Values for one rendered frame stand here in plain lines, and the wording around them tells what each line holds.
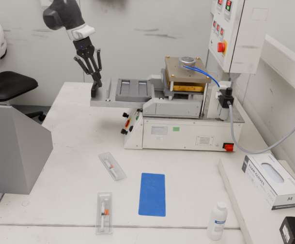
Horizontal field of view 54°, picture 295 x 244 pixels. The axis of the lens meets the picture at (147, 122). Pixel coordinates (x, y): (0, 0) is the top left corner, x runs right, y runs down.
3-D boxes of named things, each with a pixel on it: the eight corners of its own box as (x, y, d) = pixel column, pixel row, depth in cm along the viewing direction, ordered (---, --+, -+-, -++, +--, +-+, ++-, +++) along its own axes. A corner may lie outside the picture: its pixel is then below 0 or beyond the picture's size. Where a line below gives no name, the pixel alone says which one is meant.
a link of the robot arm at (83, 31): (68, 26, 129) (72, 38, 132) (61, 34, 118) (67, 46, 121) (94, 18, 127) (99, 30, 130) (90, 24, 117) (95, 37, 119)
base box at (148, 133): (218, 117, 169) (224, 90, 161) (237, 158, 137) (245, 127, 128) (126, 114, 167) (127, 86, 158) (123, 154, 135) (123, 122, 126)
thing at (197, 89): (197, 77, 149) (200, 59, 144) (206, 96, 130) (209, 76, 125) (164, 76, 148) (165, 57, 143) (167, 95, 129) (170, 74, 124)
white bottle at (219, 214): (203, 232, 100) (210, 202, 92) (213, 226, 102) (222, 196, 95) (213, 243, 96) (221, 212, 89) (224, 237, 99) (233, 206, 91)
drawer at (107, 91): (153, 90, 153) (154, 76, 149) (154, 110, 134) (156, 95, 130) (96, 87, 151) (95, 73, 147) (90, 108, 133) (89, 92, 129)
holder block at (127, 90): (150, 84, 150) (150, 79, 149) (151, 102, 133) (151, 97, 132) (117, 83, 149) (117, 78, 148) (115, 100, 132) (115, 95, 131)
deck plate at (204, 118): (225, 90, 161) (225, 88, 160) (244, 123, 131) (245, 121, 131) (141, 86, 159) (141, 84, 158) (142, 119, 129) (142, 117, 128)
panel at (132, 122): (126, 114, 165) (141, 88, 156) (123, 146, 139) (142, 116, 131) (123, 113, 164) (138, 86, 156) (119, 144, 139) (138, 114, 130)
